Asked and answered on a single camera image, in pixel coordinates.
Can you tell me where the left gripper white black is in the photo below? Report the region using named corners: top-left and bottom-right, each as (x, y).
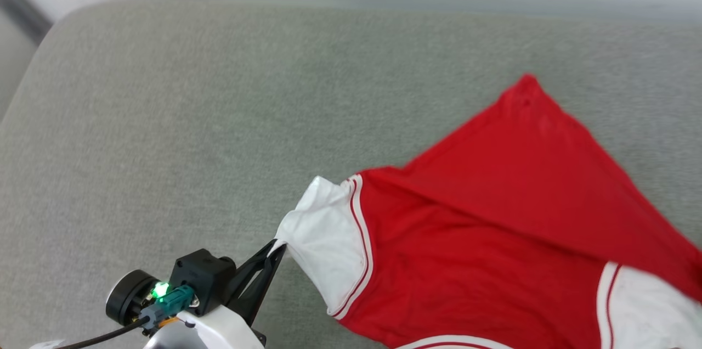
top-left (186, 239), bottom-right (287, 349)

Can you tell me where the grey metal pipe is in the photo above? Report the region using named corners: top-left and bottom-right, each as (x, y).
top-left (0, 0), bottom-right (53, 45)

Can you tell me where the red and white jersey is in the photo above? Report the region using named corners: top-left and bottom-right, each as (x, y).
top-left (274, 74), bottom-right (702, 349)

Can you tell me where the teal cable connector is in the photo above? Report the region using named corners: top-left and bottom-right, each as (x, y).
top-left (140, 285), bottom-right (196, 333)

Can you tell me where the grey fabric sofa cushion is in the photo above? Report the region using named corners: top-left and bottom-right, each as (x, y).
top-left (0, 1), bottom-right (702, 349)

